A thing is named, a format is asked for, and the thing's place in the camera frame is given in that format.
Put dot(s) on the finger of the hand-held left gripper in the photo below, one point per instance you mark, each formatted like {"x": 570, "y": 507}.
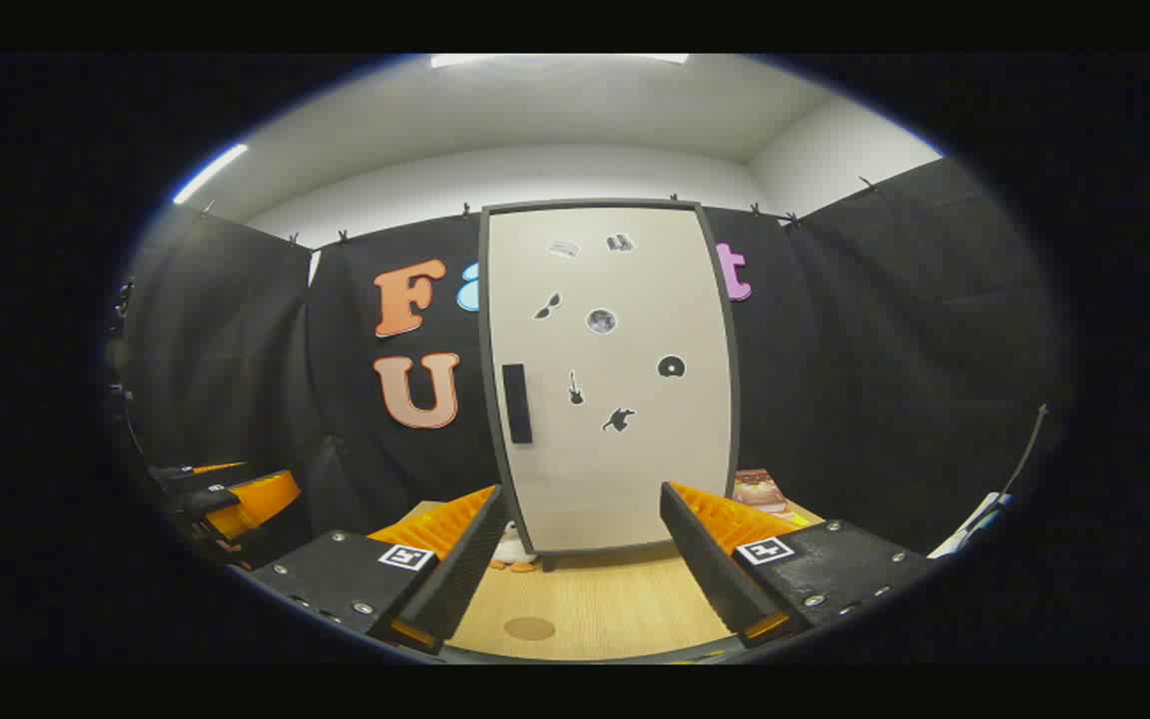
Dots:
{"x": 261, "y": 499}
{"x": 198, "y": 469}

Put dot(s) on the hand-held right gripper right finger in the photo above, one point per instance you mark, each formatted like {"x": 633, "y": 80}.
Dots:
{"x": 705, "y": 564}

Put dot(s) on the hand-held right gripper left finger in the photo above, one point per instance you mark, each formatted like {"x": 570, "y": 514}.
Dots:
{"x": 465, "y": 579}

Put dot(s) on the round brown coaster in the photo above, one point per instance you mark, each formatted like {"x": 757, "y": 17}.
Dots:
{"x": 529, "y": 628}

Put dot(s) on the white cabinet door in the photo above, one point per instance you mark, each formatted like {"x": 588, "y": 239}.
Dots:
{"x": 625, "y": 479}

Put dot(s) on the grey cabinet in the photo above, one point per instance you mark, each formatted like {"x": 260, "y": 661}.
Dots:
{"x": 585, "y": 204}

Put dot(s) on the penguin plush toy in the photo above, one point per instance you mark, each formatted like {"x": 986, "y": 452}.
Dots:
{"x": 513, "y": 549}

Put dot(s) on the stack of books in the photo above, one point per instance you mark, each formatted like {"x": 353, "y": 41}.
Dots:
{"x": 757, "y": 491}

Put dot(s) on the black backdrop cloth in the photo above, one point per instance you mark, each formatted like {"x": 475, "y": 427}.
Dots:
{"x": 884, "y": 350}

